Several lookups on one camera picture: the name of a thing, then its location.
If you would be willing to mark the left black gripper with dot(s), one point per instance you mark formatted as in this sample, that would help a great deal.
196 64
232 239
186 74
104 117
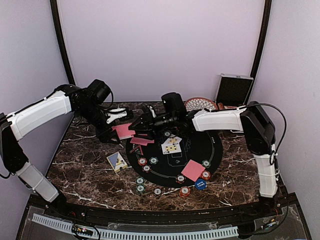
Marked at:
104 138

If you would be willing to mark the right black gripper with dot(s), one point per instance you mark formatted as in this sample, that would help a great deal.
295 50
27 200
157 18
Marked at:
151 127

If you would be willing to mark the face-up spades playing card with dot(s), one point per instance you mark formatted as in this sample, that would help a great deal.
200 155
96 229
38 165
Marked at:
171 148

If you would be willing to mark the single red-backed playing card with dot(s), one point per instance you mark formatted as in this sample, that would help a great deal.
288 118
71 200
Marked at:
141 141

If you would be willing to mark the red-backed playing card deck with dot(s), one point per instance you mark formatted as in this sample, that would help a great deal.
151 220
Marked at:
123 131

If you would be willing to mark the red triangular all-in marker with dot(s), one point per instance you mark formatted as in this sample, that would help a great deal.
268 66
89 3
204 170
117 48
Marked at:
137 150

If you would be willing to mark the blue small blind button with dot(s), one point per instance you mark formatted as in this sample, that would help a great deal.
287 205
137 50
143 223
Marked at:
200 184

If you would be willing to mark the red poker chip stack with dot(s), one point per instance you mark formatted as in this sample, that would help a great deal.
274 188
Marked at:
184 192

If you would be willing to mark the green poker chip stack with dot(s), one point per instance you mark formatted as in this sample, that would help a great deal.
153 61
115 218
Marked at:
140 189

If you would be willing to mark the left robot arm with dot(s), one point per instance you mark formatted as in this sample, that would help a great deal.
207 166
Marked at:
66 98

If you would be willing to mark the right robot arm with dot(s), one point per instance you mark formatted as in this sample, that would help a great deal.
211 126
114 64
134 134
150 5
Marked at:
251 119

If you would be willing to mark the patterned ceramic plate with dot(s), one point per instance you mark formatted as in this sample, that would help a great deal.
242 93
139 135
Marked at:
200 103

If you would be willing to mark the round black poker mat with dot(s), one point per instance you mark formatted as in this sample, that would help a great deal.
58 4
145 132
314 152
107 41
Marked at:
196 146

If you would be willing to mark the aluminium poker chip case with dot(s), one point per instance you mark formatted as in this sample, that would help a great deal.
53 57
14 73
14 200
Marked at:
234 90

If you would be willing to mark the yellow playing card box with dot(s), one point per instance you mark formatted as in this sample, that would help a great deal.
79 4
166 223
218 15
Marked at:
117 162

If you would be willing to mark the left black frame post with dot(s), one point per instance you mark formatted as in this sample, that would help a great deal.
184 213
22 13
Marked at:
61 41

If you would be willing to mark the black frame post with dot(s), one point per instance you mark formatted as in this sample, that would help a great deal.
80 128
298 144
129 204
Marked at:
262 37
61 41

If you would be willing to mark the white slotted cable duct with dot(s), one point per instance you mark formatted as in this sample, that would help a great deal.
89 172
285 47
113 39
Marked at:
133 232

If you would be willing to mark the right black frame post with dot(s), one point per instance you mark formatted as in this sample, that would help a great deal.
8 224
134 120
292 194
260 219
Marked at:
262 37

